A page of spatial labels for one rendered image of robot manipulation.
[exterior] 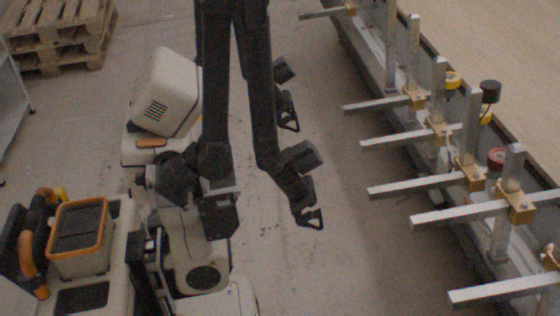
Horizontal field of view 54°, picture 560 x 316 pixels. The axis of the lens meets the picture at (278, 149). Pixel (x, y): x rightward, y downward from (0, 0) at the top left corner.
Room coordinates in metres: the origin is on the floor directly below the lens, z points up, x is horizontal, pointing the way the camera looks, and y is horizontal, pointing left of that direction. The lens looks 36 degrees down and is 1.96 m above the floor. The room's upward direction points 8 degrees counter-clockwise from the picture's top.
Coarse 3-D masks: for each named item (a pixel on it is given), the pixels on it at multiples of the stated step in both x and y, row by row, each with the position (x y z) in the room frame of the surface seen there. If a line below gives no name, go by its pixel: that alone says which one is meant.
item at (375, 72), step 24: (336, 24) 2.93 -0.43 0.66; (360, 48) 2.52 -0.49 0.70; (384, 72) 2.24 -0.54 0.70; (384, 96) 2.03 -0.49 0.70; (408, 144) 1.70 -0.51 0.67; (432, 168) 1.50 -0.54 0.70; (480, 240) 1.13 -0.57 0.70; (480, 264) 1.07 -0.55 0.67; (504, 264) 1.03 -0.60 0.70; (504, 312) 0.91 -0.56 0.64; (528, 312) 0.86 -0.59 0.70
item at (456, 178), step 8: (480, 168) 1.28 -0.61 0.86; (488, 168) 1.27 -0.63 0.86; (440, 176) 1.27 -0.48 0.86; (448, 176) 1.26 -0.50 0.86; (456, 176) 1.25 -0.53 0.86; (464, 176) 1.25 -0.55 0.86; (488, 176) 1.25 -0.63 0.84; (496, 176) 1.25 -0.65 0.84; (392, 184) 1.26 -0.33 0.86; (400, 184) 1.25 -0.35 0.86; (408, 184) 1.25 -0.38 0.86; (416, 184) 1.24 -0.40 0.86; (424, 184) 1.24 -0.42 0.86; (432, 184) 1.24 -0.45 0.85; (440, 184) 1.24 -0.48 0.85; (448, 184) 1.25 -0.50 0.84; (456, 184) 1.25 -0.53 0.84; (368, 192) 1.24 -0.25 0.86; (376, 192) 1.23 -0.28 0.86; (384, 192) 1.23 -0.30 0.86; (392, 192) 1.23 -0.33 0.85; (400, 192) 1.24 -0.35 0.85; (408, 192) 1.24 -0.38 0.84; (416, 192) 1.24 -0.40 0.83
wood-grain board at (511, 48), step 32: (416, 0) 2.55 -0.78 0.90; (448, 0) 2.50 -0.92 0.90; (480, 0) 2.44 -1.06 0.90; (512, 0) 2.39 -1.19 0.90; (544, 0) 2.34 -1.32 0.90; (448, 32) 2.15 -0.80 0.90; (480, 32) 2.11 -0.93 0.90; (512, 32) 2.07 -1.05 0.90; (544, 32) 2.03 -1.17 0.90; (448, 64) 1.88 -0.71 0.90; (480, 64) 1.84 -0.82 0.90; (512, 64) 1.81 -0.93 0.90; (544, 64) 1.77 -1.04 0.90; (512, 96) 1.59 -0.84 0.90; (544, 96) 1.56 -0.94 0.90; (512, 128) 1.40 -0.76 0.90; (544, 128) 1.38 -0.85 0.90; (544, 160) 1.23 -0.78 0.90
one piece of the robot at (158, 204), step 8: (152, 168) 1.02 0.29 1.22; (152, 176) 0.99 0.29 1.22; (152, 184) 0.98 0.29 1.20; (152, 192) 0.98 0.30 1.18; (152, 200) 0.98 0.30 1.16; (160, 200) 0.98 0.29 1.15; (168, 200) 0.99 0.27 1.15; (192, 200) 1.00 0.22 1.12; (152, 208) 0.98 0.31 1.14; (160, 208) 0.98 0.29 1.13; (168, 208) 0.98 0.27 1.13; (176, 208) 0.98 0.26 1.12; (184, 208) 0.98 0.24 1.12; (192, 208) 0.98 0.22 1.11
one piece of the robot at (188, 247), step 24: (144, 144) 1.10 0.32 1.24; (168, 144) 1.10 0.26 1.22; (144, 168) 1.08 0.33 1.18; (144, 192) 1.14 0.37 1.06; (192, 192) 1.16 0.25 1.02; (168, 216) 1.15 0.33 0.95; (192, 240) 1.11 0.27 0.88; (192, 264) 1.11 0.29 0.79; (216, 264) 1.12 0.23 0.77; (192, 288) 1.11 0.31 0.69; (216, 288) 1.12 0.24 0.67
